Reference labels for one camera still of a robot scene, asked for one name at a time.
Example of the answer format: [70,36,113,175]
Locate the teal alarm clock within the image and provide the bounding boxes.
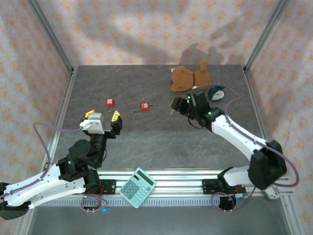
[207,84,225,101]

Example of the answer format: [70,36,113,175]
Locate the brown teddy bear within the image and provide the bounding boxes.
[170,60,212,93]

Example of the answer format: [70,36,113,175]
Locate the teal calculator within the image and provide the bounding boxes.
[119,167,157,209]

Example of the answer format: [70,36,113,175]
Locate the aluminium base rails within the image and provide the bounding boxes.
[25,168,294,198]

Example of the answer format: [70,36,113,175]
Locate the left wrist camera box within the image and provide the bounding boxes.
[80,112,105,135]

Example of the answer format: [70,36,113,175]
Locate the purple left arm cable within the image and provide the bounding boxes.
[0,121,110,213]

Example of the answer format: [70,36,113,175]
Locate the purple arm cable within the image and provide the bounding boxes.
[0,121,110,213]
[194,83,300,213]

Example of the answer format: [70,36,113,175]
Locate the aluminium table side rail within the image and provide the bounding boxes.
[39,66,79,177]
[243,66,281,176]

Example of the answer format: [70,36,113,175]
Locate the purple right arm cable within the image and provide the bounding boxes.
[194,83,300,213]

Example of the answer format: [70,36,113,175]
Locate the aluminium frame post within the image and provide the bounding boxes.
[26,0,75,74]
[243,0,293,74]

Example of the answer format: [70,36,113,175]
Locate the grey slotted cable duct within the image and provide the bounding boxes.
[35,197,286,208]

